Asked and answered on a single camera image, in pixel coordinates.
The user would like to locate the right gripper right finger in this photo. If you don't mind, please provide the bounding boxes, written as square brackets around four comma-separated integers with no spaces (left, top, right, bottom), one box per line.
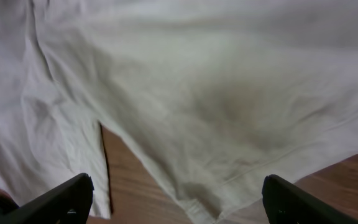
[262,175,358,224]

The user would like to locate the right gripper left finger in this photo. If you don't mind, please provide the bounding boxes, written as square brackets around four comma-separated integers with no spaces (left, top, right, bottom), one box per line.
[0,173,94,224]

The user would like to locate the beige khaki shorts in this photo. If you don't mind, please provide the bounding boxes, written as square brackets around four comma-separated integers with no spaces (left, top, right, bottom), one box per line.
[0,1,358,223]

